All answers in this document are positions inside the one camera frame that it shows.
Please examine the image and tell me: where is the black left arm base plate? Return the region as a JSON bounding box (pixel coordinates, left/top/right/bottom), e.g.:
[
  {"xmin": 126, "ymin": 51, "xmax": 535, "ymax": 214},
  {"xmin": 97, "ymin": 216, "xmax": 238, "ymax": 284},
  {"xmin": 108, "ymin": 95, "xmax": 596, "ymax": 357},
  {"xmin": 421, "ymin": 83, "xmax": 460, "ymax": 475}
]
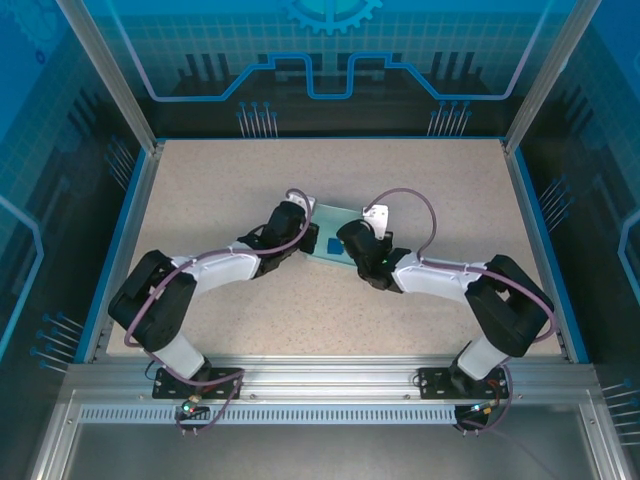
[{"xmin": 152, "ymin": 367, "xmax": 246, "ymax": 401}]

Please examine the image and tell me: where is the slotted grey cable duct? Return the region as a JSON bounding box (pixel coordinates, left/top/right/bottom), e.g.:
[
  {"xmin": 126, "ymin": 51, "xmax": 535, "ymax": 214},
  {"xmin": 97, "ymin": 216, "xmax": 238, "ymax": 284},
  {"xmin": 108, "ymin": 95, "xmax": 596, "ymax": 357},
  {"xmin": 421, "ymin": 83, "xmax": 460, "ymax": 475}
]
[{"xmin": 78, "ymin": 405, "xmax": 459, "ymax": 425}]

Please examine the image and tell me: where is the aluminium frame post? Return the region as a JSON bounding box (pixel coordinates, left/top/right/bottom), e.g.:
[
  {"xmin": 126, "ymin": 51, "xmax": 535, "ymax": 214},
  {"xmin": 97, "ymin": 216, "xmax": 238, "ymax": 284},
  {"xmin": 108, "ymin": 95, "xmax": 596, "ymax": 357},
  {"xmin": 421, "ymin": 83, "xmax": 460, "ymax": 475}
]
[
  {"xmin": 501, "ymin": 0, "xmax": 604, "ymax": 154},
  {"xmin": 54, "ymin": 0, "xmax": 167, "ymax": 154}
]

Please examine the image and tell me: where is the light blue paper box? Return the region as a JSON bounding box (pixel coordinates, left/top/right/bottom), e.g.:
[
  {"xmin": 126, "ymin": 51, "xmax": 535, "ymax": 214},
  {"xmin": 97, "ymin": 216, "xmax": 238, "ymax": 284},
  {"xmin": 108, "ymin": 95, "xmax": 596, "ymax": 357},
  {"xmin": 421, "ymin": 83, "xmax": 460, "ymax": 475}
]
[{"xmin": 302, "ymin": 202, "xmax": 366, "ymax": 275}]

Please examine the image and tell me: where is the blue printed side panel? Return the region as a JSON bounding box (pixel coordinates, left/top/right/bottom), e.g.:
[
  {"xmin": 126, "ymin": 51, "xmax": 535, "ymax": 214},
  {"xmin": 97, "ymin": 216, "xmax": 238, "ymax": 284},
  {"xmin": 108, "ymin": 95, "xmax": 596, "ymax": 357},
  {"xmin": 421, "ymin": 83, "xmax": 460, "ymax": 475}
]
[
  {"xmin": 504, "ymin": 0, "xmax": 640, "ymax": 480},
  {"xmin": 0, "ymin": 0, "xmax": 151, "ymax": 480}
]

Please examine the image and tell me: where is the aluminium cross rail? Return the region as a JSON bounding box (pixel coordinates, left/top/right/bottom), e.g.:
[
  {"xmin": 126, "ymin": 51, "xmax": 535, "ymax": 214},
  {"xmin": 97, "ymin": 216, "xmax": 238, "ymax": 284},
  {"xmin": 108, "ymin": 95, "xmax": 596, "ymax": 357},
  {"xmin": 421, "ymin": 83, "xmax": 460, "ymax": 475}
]
[{"xmin": 64, "ymin": 355, "xmax": 601, "ymax": 401}]

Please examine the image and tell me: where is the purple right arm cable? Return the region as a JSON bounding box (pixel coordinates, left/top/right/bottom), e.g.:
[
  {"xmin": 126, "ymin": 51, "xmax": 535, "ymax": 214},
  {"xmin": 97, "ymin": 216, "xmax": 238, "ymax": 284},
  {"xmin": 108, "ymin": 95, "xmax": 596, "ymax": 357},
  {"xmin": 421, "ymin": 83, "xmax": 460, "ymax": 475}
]
[{"xmin": 362, "ymin": 187, "xmax": 559, "ymax": 436}]

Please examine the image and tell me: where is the blue printed back panel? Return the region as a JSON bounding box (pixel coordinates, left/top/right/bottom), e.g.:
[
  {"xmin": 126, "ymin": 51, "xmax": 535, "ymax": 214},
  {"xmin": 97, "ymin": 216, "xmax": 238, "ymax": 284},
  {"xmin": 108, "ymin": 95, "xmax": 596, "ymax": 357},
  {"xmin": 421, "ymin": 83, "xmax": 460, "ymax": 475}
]
[{"xmin": 82, "ymin": 0, "xmax": 556, "ymax": 140}]

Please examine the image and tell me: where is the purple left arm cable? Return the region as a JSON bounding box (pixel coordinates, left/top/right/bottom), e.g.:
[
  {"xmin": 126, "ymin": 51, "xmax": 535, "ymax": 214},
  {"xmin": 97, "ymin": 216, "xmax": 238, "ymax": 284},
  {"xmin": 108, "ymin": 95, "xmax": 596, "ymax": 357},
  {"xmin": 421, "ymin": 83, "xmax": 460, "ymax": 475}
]
[{"xmin": 123, "ymin": 187, "xmax": 314, "ymax": 436}]

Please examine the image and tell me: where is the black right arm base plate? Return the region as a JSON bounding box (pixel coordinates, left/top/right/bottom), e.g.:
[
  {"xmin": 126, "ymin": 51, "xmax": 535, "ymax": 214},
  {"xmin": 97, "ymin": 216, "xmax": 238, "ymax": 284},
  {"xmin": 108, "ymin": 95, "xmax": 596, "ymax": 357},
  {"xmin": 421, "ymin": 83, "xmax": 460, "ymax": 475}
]
[{"xmin": 415, "ymin": 366, "xmax": 511, "ymax": 400}]

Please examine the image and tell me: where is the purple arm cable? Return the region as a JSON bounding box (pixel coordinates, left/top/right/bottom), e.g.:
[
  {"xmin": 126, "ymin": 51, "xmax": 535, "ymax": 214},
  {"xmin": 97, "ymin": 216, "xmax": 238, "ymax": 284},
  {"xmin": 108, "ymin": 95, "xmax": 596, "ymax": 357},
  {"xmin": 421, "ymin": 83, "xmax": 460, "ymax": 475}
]
[
  {"xmin": 123, "ymin": 187, "xmax": 314, "ymax": 436},
  {"xmin": 362, "ymin": 187, "xmax": 559, "ymax": 436}
]

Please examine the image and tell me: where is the aluminium side rail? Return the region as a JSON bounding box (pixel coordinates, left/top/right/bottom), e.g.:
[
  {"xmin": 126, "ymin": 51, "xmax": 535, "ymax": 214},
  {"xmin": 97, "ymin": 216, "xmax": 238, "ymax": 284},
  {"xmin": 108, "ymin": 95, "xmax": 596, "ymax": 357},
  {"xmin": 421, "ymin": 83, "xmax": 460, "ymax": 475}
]
[
  {"xmin": 82, "ymin": 142, "xmax": 166, "ymax": 364},
  {"xmin": 501, "ymin": 139, "xmax": 574, "ymax": 362}
]

